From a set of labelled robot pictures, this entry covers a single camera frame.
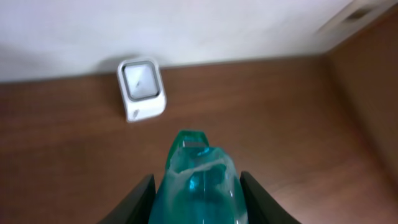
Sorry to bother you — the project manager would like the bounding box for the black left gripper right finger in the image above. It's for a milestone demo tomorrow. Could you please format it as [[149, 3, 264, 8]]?
[[240, 171, 301, 224]]

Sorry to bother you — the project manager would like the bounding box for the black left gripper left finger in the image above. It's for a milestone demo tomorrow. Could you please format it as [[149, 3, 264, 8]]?
[[98, 174, 155, 224]]

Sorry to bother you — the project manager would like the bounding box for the blue mouthwash bottle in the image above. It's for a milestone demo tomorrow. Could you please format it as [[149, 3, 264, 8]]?
[[149, 130, 248, 224]]

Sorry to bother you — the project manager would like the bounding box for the white barcode scanner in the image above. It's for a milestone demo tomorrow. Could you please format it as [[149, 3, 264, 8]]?
[[117, 57, 167, 123]]

